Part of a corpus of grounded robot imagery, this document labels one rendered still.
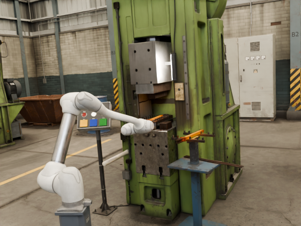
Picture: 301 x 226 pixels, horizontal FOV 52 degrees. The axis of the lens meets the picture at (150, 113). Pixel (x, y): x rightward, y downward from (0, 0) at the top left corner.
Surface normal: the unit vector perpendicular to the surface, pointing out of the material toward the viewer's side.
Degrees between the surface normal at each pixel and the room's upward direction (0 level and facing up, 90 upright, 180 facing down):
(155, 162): 90
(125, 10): 90
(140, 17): 90
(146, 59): 90
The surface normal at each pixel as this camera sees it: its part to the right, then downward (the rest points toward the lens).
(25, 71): 0.88, 0.00
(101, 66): -0.46, 0.16
